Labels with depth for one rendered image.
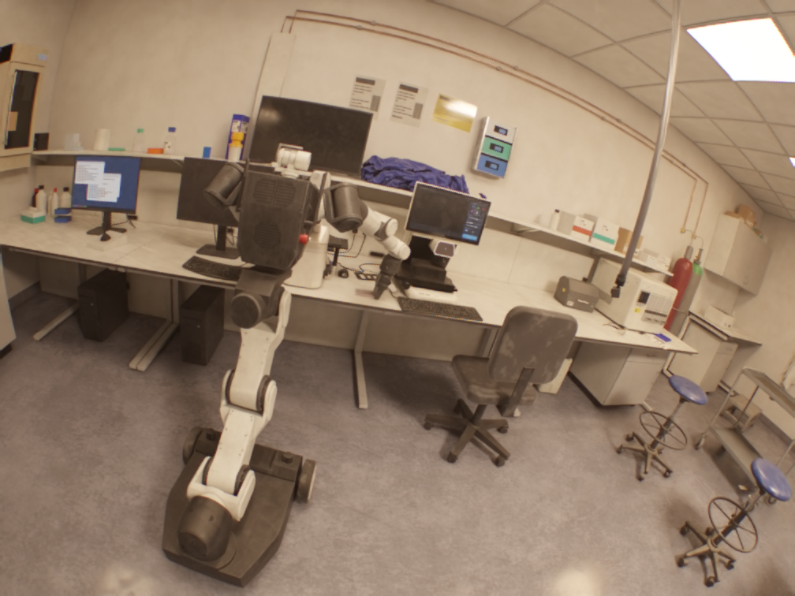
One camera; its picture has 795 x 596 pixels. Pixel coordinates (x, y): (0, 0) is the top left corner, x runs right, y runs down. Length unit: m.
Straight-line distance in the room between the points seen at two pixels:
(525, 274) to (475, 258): 0.47
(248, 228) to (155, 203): 1.69
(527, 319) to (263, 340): 1.06
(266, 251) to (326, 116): 1.31
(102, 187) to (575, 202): 3.48
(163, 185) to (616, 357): 3.69
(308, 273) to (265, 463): 0.88
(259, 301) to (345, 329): 1.60
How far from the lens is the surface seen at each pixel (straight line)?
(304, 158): 1.26
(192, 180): 2.05
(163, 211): 2.72
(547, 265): 2.95
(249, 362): 1.31
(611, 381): 3.12
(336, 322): 2.64
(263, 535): 1.37
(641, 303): 2.88
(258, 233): 1.12
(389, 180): 2.22
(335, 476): 1.78
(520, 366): 1.66
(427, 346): 2.83
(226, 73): 2.72
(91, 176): 2.52
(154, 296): 2.95
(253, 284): 1.17
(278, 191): 1.08
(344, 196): 1.21
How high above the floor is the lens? 1.37
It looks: 20 degrees down
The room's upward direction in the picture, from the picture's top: 14 degrees clockwise
